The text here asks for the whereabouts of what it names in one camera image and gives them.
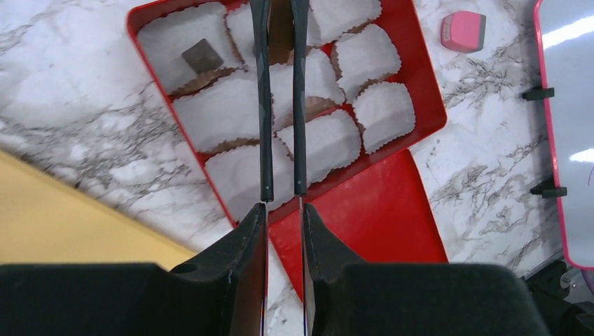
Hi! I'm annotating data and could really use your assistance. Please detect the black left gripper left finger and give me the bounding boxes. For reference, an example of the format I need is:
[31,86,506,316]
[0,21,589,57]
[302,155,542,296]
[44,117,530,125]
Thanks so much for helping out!
[1,203,268,335]

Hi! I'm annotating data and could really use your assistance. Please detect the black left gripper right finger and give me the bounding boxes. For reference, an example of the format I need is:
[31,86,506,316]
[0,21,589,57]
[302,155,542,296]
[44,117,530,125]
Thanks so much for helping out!
[302,204,548,335]

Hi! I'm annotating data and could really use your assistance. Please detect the square dark chocolate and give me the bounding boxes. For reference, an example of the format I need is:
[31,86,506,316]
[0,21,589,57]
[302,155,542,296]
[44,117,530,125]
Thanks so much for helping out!
[181,38,224,74]

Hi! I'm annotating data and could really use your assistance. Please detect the black metal tongs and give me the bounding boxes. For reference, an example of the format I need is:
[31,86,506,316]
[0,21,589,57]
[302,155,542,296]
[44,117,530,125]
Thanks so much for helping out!
[249,0,311,336]

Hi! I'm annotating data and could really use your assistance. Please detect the red chocolate box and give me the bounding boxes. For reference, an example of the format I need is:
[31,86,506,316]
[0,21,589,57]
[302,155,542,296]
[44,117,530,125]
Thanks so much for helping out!
[126,1,446,223]

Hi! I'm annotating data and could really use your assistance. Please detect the red box lid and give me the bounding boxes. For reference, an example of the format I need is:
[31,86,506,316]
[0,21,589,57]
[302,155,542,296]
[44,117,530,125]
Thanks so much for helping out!
[270,150,448,295]

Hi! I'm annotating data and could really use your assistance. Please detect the white paper cup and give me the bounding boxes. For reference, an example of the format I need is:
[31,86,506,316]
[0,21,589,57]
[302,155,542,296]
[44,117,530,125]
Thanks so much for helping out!
[275,109,361,185]
[226,1,294,69]
[205,138,293,221]
[331,24,402,103]
[352,82,416,154]
[270,49,345,130]
[307,0,382,47]
[173,71,259,153]
[137,2,242,93]

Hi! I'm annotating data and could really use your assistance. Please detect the yellow plastic tray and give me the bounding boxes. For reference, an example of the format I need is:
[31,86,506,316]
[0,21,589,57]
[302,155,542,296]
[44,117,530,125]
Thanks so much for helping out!
[1,152,195,270]

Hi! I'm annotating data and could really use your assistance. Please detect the black whiteboard clip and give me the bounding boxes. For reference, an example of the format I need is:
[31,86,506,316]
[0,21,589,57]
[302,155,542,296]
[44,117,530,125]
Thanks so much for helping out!
[530,177,567,199]
[521,86,555,102]

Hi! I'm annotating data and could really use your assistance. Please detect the pink whiteboard eraser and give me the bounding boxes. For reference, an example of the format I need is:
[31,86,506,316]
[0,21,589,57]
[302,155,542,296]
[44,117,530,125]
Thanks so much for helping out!
[440,10,487,53]

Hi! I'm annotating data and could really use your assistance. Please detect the pink framed whiteboard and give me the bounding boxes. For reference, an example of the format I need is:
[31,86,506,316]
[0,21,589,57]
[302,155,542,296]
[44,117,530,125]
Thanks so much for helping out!
[534,0,593,270]

